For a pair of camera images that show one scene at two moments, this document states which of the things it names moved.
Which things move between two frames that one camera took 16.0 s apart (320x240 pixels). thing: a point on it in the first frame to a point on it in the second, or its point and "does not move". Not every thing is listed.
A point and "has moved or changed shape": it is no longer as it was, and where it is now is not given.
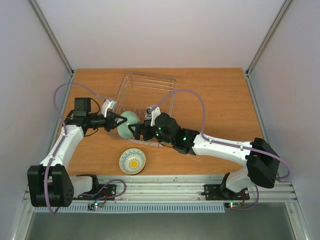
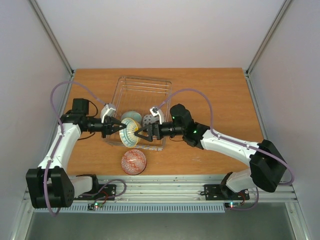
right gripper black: [145, 131] does not move
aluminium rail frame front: [178, 189] does not move
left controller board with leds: [92, 206] does not move
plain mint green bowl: [123, 129] has moved or changed shape
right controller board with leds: [232, 204] does not move
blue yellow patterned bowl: [132, 161] to [127, 133]
